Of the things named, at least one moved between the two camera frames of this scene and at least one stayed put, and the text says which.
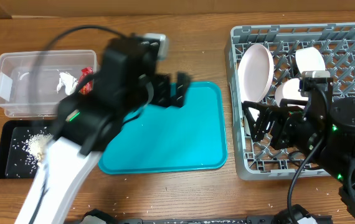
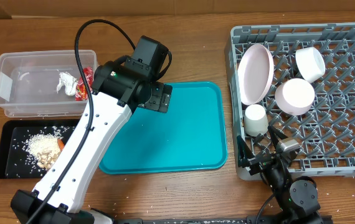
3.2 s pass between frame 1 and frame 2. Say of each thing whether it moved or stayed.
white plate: stayed
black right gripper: moved
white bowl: stayed
